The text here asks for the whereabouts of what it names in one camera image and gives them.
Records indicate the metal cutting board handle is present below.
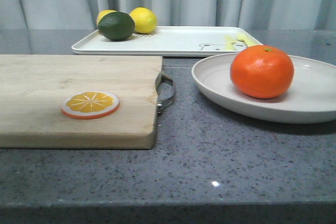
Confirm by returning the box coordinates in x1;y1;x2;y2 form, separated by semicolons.
155;72;176;116

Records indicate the yellow plastic knife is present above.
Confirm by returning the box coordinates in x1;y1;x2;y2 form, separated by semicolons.
224;35;236;51

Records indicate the yellow lemon left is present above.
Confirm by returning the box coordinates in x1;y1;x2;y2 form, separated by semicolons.
96;9;117;27

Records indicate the orange mandarin fruit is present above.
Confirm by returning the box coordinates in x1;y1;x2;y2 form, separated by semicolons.
230;45;295;99

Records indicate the beige round plate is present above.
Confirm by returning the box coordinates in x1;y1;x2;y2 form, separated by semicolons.
192;53;335;124

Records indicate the wooden cutting board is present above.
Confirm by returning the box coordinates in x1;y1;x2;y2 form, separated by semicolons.
1;55;163;149

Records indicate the orange slice piece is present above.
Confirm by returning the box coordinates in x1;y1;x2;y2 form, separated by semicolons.
60;91;120;120

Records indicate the yellow plastic fork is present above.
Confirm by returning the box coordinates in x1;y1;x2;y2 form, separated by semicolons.
236;33;257;47

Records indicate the white rectangular bear tray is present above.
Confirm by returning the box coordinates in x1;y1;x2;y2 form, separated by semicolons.
71;26;261;58

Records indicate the green lime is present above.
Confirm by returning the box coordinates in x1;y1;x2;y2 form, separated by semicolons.
98;12;135;41

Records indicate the yellow lemon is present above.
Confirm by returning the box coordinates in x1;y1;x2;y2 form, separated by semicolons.
130;7;158;34
96;9;117;27

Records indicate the yellow lemon right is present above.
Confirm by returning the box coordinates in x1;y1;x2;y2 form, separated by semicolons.
130;7;158;34

